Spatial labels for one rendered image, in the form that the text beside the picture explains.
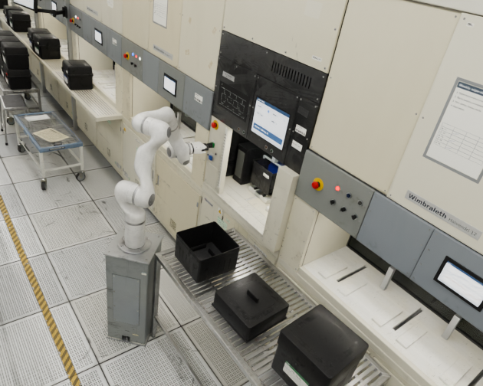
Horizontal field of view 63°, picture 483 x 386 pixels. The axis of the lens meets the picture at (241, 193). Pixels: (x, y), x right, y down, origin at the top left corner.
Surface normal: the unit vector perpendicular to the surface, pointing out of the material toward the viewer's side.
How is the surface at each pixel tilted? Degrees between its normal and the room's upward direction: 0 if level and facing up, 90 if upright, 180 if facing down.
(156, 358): 0
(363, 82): 90
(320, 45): 91
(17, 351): 0
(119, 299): 90
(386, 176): 90
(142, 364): 0
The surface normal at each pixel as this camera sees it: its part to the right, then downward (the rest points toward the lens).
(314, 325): 0.15, -0.84
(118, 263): -0.14, 0.50
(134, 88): 0.59, 0.50
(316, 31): -0.78, 0.21
